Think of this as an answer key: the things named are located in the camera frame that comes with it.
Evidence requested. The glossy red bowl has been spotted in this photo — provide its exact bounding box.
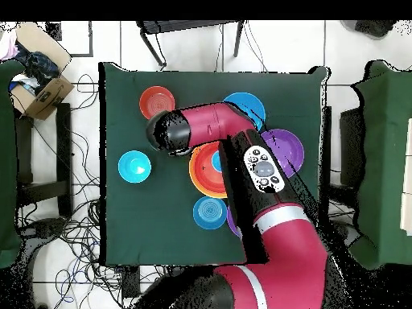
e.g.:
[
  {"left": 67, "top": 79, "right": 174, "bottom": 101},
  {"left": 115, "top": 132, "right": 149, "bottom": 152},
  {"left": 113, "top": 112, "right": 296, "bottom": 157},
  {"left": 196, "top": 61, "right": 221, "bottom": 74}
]
[{"left": 192, "top": 142, "right": 228, "bottom": 194}]

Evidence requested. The blue cup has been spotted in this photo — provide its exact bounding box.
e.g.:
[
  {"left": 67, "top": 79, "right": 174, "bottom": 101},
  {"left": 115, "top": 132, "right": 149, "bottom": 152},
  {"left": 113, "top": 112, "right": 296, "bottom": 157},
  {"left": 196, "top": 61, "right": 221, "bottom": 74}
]
[{"left": 211, "top": 150, "right": 223, "bottom": 173}]

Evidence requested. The blue bowl with ring pattern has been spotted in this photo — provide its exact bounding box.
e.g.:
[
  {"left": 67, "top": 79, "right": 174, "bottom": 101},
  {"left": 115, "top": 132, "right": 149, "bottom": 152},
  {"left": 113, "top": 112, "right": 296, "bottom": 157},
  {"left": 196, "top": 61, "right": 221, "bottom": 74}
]
[{"left": 192, "top": 196, "right": 229, "bottom": 231}]

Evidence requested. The large blue bowl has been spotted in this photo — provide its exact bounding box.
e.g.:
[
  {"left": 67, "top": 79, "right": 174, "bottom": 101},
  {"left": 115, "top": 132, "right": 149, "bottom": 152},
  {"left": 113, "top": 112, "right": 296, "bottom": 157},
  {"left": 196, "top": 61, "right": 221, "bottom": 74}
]
[{"left": 222, "top": 92, "right": 266, "bottom": 131}]

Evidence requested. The orange bowl with ring pattern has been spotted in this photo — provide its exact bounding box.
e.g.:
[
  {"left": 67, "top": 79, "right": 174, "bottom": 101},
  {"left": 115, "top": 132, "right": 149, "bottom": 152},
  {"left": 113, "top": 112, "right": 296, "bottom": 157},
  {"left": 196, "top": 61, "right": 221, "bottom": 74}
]
[{"left": 138, "top": 85, "right": 176, "bottom": 121}]

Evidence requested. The large orange bowl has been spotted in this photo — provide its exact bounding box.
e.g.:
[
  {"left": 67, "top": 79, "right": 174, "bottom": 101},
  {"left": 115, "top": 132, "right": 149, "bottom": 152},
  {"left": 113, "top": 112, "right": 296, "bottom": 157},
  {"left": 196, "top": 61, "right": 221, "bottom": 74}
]
[{"left": 188, "top": 140, "right": 229, "bottom": 200}]

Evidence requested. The purple bowl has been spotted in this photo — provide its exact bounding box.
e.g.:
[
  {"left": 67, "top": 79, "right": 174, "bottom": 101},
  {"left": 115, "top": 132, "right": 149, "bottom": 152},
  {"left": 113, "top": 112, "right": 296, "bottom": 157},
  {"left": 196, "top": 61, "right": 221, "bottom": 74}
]
[
  {"left": 261, "top": 128, "right": 305, "bottom": 179},
  {"left": 226, "top": 205, "right": 242, "bottom": 239}
]

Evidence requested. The cyan ribbed bowl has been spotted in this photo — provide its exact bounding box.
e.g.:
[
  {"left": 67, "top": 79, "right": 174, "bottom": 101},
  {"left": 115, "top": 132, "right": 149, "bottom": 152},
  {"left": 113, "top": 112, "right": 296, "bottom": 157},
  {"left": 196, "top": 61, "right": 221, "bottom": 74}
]
[{"left": 117, "top": 150, "right": 152, "bottom": 184}]

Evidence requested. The dark green tablecloth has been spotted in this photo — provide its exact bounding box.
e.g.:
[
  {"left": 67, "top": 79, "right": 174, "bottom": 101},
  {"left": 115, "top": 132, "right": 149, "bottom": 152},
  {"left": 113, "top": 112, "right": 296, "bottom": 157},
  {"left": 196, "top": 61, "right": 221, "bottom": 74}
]
[{"left": 97, "top": 60, "right": 331, "bottom": 268}]

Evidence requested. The black power adapter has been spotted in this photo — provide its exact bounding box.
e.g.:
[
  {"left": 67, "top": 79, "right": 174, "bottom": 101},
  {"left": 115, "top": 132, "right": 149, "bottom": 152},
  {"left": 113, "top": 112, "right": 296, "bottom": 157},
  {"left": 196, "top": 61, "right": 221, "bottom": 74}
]
[{"left": 122, "top": 265, "right": 142, "bottom": 299}]

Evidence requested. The black bench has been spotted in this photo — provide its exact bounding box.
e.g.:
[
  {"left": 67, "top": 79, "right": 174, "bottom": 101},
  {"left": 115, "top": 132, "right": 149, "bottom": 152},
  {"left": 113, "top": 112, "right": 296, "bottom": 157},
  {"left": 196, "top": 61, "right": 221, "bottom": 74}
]
[{"left": 14, "top": 102, "right": 74, "bottom": 218}]

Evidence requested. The black metal chair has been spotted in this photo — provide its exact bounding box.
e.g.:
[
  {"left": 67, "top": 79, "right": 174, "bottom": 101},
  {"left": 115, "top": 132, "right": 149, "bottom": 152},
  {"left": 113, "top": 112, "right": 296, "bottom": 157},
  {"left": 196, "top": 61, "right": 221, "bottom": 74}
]
[{"left": 135, "top": 19, "right": 245, "bottom": 68}]

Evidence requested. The cardboard box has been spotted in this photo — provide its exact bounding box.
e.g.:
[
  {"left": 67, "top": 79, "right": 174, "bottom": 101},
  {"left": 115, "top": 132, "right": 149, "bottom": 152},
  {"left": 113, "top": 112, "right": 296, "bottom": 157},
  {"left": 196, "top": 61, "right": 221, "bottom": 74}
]
[{"left": 9, "top": 21, "right": 76, "bottom": 121}]

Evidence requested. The green cloth covered table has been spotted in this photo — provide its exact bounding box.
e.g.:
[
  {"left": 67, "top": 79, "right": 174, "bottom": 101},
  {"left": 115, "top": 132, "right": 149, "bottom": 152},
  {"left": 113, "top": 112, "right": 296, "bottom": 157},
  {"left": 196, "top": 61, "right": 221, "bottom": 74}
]
[
  {"left": 350, "top": 60, "right": 412, "bottom": 271},
  {"left": 0, "top": 59, "right": 25, "bottom": 270}
]

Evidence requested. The dark blue cloth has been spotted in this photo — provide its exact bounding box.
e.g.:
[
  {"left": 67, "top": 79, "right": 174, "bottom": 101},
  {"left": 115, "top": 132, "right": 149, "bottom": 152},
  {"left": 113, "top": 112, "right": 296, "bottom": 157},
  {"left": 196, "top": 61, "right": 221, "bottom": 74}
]
[{"left": 14, "top": 43, "right": 62, "bottom": 88}]

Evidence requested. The white box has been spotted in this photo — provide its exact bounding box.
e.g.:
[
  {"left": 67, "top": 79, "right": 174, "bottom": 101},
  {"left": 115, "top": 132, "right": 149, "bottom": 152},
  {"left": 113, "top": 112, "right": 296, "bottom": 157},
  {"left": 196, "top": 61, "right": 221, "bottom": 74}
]
[{"left": 399, "top": 117, "right": 412, "bottom": 236}]

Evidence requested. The black floor box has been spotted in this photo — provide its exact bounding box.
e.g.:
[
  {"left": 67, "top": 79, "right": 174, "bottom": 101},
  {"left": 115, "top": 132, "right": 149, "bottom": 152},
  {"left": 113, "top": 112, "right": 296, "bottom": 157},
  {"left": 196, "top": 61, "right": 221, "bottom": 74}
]
[{"left": 45, "top": 21, "right": 63, "bottom": 42}]

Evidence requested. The pale pink cloth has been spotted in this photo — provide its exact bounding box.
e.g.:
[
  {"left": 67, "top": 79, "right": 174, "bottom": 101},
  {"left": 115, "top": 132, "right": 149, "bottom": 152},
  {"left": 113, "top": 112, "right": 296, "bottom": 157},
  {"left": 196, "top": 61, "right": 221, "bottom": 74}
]
[{"left": 0, "top": 30, "right": 20, "bottom": 62}]

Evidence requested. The tangle of black cables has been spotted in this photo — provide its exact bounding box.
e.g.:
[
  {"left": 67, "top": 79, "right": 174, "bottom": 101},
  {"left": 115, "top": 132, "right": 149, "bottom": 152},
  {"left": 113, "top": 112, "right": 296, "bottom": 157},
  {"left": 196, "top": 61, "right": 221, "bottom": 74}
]
[{"left": 15, "top": 73, "right": 168, "bottom": 309}]

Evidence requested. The dark grey pedestal foot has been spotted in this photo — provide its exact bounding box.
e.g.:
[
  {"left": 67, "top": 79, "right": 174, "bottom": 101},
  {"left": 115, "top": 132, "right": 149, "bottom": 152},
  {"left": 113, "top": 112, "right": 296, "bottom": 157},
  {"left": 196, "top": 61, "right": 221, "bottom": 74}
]
[{"left": 19, "top": 216, "right": 70, "bottom": 241}]

